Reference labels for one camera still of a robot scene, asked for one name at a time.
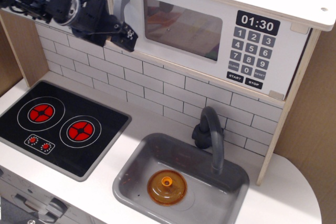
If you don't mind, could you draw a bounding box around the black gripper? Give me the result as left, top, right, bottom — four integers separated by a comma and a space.
54, 0, 138, 52

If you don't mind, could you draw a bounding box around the white toy microwave door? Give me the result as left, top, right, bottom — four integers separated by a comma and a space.
113, 0, 310, 100

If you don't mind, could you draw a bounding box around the white wooden microwave cabinet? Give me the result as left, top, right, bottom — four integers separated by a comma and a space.
108, 0, 335, 185

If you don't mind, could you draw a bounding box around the black toy stovetop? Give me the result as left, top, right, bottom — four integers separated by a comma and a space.
1, 81, 131, 182

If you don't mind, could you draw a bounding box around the dark grey toy faucet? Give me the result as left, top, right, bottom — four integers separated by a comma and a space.
192, 106, 224, 175

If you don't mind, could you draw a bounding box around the grey toy sink basin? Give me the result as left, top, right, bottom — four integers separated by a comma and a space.
112, 133, 249, 223

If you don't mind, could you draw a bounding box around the orange transparent pot lid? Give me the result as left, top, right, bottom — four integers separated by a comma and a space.
146, 169, 187, 206

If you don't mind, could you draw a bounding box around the grey oven door handle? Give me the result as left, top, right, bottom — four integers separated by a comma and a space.
12, 194, 68, 223

